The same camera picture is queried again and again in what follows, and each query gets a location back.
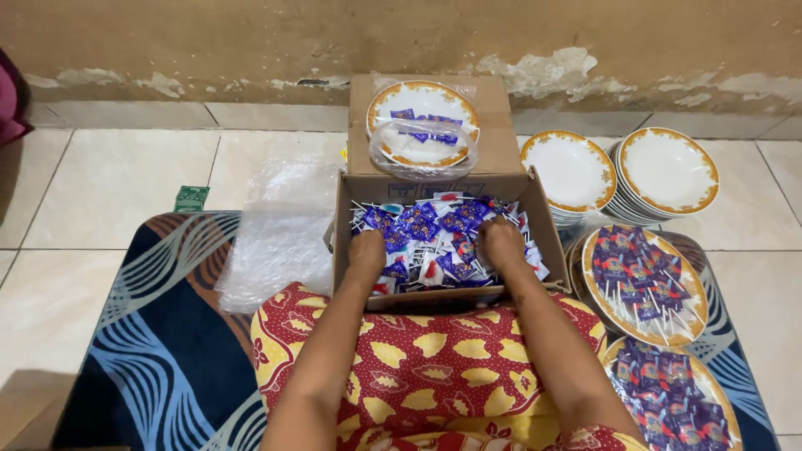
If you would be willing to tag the person's right hand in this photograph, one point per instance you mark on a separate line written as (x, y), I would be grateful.
(501, 245)

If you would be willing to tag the person's left hand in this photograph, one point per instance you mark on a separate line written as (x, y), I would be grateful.
(366, 257)

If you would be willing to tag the person's left fingers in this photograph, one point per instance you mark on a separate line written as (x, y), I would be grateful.
(366, 233)

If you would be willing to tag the person's right fingers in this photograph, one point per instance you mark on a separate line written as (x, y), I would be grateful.
(496, 222)

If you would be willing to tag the open brown cardboard box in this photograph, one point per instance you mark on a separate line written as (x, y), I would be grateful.
(351, 188)

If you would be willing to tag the pile of loose wrapped lollipops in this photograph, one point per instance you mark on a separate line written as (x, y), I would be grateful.
(432, 244)

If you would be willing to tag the closed brown cardboard box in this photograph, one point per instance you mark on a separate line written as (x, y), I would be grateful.
(498, 144)

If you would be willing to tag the stack of gold-rimmed white plates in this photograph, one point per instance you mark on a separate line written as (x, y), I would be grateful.
(567, 169)
(667, 166)

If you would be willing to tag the clear plastic bag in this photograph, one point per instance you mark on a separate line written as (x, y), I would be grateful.
(423, 164)

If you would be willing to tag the bubble wrap sheet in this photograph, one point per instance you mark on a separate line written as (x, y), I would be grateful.
(275, 257)

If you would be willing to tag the clear plastic sheet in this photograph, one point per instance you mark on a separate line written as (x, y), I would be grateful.
(285, 178)

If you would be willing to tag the small bunch of blue lollipops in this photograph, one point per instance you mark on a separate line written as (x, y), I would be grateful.
(432, 128)

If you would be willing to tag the gold-rimmed white plate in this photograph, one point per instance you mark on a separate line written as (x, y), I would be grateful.
(426, 97)

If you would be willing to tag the layer of blue wrapped lollipops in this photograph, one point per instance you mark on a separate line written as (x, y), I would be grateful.
(633, 269)
(664, 394)

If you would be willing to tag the red yellow patterned skirt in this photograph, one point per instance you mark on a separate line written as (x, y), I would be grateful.
(432, 363)

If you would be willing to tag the green paper packet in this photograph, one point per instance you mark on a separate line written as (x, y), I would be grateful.
(191, 199)

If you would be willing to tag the plastic-wrapped gold-rimmed plate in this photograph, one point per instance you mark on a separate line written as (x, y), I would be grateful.
(714, 382)
(692, 313)

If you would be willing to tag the blue brown patterned mat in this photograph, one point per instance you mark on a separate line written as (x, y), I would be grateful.
(169, 332)

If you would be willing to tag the pink cloth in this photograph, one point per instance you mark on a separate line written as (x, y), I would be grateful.
(9, 100)

